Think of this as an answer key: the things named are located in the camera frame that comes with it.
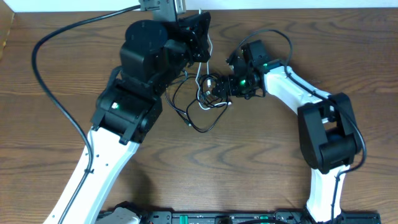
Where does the white usb cable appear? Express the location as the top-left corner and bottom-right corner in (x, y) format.
(195, 8), (233, 111)

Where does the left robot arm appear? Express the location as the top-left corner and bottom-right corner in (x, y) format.
(47, 12), (211, 223)

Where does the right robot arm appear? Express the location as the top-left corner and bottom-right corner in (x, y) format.
(211, 40), (366, 223)

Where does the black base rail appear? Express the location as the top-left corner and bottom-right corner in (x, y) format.
(99, 202), (382, 224)

